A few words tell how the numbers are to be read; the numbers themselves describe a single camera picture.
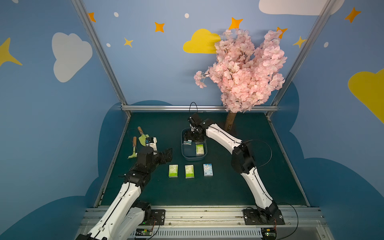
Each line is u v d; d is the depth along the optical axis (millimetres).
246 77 703
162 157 702
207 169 890
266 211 638
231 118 1000
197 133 752
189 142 982
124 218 566
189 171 882
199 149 982
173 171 882
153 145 716
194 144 1017
